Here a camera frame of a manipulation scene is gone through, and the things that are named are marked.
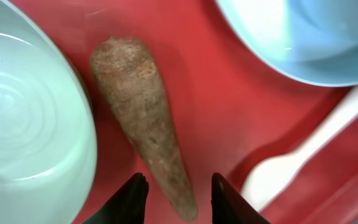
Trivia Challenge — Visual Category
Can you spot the light blue plate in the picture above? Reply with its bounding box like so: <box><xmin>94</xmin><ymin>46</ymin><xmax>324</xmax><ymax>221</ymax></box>
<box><xmin>216</xmin><ymin>0</ymin><xmax>358</xmax><ymax>86</ymax></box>

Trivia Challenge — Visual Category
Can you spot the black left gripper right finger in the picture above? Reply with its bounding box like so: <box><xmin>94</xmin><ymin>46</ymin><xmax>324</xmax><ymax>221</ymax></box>
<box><xmin>211</xmin><ymin>172</ymin><xmax>270</xmax><ymax>224</ymax></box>

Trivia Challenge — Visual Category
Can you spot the mint green bowl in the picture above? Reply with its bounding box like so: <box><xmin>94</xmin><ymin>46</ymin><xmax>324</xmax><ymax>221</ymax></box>
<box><xmin>0</xmin><ymin>1</ymin><xmax>97</xmax><ymax>223</ymax></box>

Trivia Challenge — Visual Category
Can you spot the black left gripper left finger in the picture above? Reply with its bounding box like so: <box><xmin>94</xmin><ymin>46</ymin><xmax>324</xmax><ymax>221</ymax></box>
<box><xmin>83</xmin><ymin>172</ymin><xmax>149</xmax><ymax>224</ymax></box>

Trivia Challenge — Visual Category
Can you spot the white plastic spoon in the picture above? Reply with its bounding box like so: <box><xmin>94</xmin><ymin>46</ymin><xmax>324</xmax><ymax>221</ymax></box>
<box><xmin>241</xmin><ymin>86</ymin><xmax>358</xmax><ymax>212</ymax></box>

